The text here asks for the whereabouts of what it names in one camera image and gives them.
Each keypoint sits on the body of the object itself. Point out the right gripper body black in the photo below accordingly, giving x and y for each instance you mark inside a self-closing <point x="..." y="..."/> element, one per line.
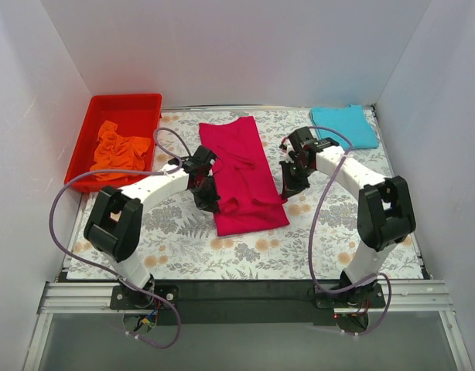
<point x="292" y="171"/>

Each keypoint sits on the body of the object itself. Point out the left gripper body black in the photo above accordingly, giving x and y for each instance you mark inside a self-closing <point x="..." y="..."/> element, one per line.
<point x="205" y="188"/>

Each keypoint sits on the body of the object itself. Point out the magenta t shirt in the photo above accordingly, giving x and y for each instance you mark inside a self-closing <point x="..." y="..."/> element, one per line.
<point x="249" y="201"/>

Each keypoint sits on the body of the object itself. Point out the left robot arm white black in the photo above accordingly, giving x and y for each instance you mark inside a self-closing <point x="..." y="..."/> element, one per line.
<point x="115" y="223"/>

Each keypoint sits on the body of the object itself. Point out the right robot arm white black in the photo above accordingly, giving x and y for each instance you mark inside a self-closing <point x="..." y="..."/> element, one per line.
<point x="385" y="215"/>

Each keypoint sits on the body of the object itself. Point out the floral patterned table mat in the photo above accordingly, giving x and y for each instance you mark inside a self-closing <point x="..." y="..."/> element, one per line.
<point x="178" y="241"/>

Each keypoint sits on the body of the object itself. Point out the folded cyan t shirt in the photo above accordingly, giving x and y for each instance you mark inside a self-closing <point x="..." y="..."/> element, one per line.
<point x="350" y="121"/>

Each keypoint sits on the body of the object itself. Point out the red plastic bin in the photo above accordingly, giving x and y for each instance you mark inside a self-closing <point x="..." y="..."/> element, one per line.
<point x="135" y="115"/>

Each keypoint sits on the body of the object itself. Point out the orange t shirt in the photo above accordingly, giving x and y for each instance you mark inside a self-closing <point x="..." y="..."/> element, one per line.
<point x="114" y="151"/>

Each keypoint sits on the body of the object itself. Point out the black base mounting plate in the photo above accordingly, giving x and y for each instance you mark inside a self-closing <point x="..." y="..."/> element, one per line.
<point x="206" y="302"/>

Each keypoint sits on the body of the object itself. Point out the aluminium frame rail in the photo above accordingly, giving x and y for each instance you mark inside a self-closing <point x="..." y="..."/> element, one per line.
<point x="84" y="326"/>

